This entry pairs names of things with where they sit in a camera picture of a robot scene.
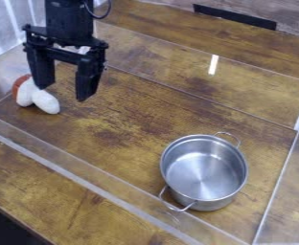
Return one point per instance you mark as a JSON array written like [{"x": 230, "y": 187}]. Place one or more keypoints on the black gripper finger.
[
  {"x": 87, "y": 78},
  {"x": 42, "y": 65}
]

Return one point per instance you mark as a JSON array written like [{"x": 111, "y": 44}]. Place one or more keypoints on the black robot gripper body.
[{"x": 68, "y": 29}]

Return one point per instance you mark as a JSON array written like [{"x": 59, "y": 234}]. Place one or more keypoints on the white plush mushroom red cap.
[{"x": 28, "y": 95}]

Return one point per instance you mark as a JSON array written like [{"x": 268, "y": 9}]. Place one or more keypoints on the silver metal pot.
[{"x": 205, "y": 171}]

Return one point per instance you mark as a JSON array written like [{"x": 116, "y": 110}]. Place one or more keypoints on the black bar on table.
[{"x": 237, "y": 17}]

